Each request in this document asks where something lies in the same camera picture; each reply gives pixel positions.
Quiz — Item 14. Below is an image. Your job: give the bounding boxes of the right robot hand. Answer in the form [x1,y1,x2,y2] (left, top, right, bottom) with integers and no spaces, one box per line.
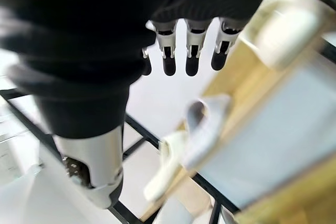
[0,0,279,210]

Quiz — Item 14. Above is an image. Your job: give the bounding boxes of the cream slipper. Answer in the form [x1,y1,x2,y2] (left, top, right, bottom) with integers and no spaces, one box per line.
[143,131,190,204]
[240,0,329,71]

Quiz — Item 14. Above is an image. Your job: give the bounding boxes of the grey white slipper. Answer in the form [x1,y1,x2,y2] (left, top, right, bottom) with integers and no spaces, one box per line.
[180,94,232,170]

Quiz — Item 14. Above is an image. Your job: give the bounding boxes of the wooden shoe rack black frame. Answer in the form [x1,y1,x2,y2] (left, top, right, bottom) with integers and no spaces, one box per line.
[0,0,336,224]

